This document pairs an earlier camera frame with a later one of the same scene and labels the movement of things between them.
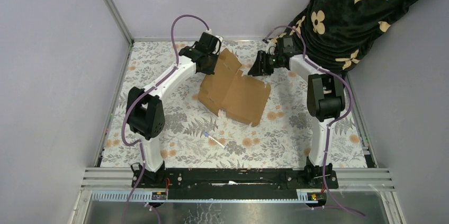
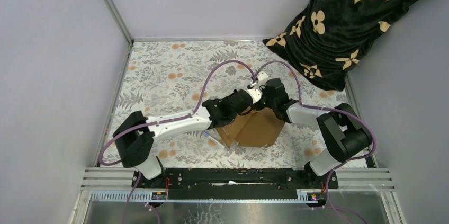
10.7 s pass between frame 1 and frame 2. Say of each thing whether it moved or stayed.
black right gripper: moved
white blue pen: stayed
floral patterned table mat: stayed
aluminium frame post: stayed
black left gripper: moved
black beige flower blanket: stayed
